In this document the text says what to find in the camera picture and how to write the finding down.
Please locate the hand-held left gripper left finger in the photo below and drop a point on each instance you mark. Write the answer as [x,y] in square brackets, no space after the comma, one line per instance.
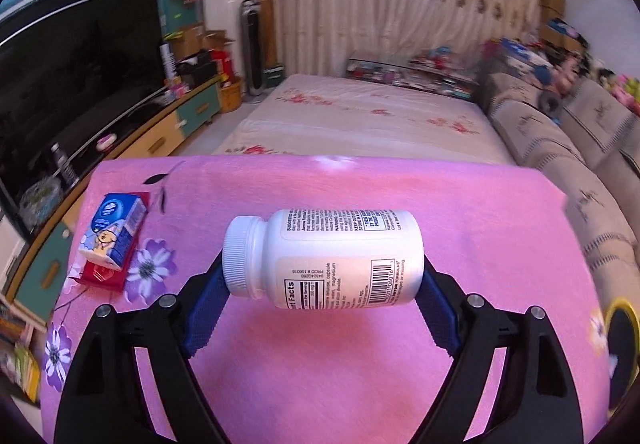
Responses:
[205,314]

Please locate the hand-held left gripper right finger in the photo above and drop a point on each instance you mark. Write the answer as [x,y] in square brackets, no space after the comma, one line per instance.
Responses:
[437,314]

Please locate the white pill bottle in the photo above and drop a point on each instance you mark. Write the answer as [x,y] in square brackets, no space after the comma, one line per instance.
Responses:
[325,254]

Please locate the yellow-rimmed dark trash bin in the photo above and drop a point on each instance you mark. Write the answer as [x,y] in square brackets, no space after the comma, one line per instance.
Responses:
[625,354]

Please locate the flat red packet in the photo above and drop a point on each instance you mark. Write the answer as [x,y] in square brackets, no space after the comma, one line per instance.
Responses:
[107,280]

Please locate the pink floral tablecloth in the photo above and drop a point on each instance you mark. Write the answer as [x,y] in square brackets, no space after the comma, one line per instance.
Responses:
[325,364]

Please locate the row of colourful books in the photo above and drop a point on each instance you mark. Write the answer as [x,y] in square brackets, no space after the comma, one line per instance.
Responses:
[20,359]

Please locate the small pink object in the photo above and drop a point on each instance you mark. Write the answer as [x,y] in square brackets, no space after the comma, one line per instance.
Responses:
[107,142]

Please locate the beige deer-print sofa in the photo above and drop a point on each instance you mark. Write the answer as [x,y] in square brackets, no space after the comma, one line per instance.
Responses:
[550,149]

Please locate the beige floral bed mat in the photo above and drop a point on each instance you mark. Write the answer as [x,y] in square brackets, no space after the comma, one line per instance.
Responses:
[375,124]

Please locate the teal and wood television cabinet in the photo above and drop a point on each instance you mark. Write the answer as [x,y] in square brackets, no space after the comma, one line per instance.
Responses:
[200,109]

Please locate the clear water bottle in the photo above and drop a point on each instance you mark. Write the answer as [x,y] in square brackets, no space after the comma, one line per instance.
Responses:
[63,164]

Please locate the yellow woven basket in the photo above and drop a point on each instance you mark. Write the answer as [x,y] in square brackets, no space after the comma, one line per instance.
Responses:
[232,96]

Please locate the grey neck pillow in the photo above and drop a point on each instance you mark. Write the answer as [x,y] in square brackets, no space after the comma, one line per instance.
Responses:
[550,104]

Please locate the glass coffee table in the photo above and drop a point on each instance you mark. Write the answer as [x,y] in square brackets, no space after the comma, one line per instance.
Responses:
[410,76]

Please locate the green box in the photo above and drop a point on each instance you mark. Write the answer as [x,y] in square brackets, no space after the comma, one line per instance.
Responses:
[274,76]

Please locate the red box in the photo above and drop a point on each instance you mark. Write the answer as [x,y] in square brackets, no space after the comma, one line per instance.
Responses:
[221,66]

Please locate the large black television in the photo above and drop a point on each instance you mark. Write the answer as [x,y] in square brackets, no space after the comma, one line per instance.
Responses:
[75,89]

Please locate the blue plush toy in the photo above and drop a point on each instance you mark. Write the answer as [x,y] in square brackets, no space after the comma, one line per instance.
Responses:
[542,74]

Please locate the black tower fan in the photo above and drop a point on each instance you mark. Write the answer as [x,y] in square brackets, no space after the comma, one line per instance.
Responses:
[252,54]

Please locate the pink plush toy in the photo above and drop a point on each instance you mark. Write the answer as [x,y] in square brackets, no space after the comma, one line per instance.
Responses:
[564,75]

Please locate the blue star-print pillow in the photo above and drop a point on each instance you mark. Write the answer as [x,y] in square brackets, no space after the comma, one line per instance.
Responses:
[522,54]

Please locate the open cardboard boxes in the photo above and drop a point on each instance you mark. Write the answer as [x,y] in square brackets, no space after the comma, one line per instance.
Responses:
[200,39]

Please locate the row of plush toys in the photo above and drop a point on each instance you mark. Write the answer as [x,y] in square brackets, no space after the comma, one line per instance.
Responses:
[622,89]

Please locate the stack of cardboard boxes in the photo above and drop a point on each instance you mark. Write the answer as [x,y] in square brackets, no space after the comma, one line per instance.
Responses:
[557,19]

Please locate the smaller black television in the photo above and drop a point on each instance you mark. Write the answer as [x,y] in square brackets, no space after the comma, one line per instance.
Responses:
[60,6]

